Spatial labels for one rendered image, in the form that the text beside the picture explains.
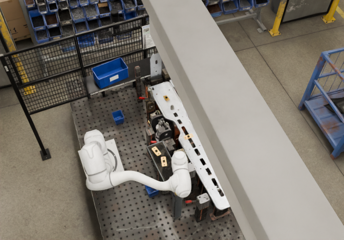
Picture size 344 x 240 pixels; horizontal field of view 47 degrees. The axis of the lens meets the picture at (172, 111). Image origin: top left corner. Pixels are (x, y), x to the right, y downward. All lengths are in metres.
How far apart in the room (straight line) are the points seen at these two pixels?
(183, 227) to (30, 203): 1.77
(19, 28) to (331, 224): 5.44
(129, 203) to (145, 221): 0.21
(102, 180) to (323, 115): 3.06
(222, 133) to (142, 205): 2.85
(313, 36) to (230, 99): 5.54
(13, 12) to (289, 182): 5.22
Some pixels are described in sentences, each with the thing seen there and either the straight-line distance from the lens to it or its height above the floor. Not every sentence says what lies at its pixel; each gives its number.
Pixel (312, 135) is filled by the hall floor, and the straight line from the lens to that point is 4.98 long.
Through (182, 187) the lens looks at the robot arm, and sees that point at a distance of 2.51.
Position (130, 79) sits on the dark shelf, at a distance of 3.83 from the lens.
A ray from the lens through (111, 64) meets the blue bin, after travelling 3.87.
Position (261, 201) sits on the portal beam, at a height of 3.33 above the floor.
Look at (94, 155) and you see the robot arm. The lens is 2.68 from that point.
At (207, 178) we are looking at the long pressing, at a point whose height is 1.00.
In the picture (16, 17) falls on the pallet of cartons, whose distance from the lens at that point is 5.71.
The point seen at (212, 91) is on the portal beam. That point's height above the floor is 3.33.
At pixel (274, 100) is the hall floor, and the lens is 5.18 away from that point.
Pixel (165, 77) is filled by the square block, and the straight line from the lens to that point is 3.85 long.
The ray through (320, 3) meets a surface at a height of 0.35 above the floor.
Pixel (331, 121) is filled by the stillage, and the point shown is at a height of 0.16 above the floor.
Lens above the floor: 3.85
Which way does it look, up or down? 52 degrees down
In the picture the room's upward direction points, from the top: 1 degrees clockwise
